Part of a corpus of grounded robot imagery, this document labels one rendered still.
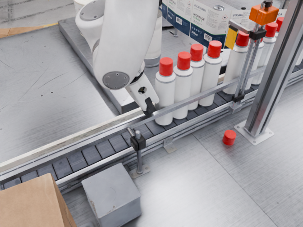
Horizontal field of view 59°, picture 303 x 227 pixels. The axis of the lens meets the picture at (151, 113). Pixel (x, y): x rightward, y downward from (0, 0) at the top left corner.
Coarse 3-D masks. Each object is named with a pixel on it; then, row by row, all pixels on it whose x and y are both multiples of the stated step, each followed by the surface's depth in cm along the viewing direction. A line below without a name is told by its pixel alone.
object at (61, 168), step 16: (224, 96) 85; (192, 112) 80; (112, 128) 75; (144, 128) 75; (160, 128) 75; (96, 144) 71; (112, 144) 71; (128, 144) 71; (64, 160) 68; (80, 160) 68; (96, 160) 68; (32, 176) 64; (64, 176) 64
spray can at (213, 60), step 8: (208, 48) 70; (216, 48) 68; (208, 56) 71; (216, 56) 70; (208, 64) 71; (216, 64) 70; (208, 72) 72; (216, 72) 72; (208, 80) 74; (216, 80) 75; (208, 88) 76; (208, 96) 78; (200, 104) 81; (208, 104) 81
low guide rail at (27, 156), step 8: (128, 112) 75; (136, 112) 75; (112, 120) 73; (120, 120) 74; (88, 128) 71; (96, 128) 71; (104, 128) 72; (72, 136) 69; (80, 136) 70; (48, 144) 67; (56, 144) 67; (64, 144) 68; (32, 152) 65; (40, 152) 66; (48, 152) 67; (8, 160) 63; (16, 160) 63; (24, 160) 65; (0, 168) 62; (8, 168) 64
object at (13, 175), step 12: (252, 72) 80; (228, 84) 76; (192, 96) 73; (204, 96) 74; (168, 108) 69; (144, 120) 66; (108, 132) 63; (120, 132) 65; (84, 144) 61; (48, 156) 58; (60, 156) 59; (24, 168) 56; (36, 168) 57; (0, 180) 54
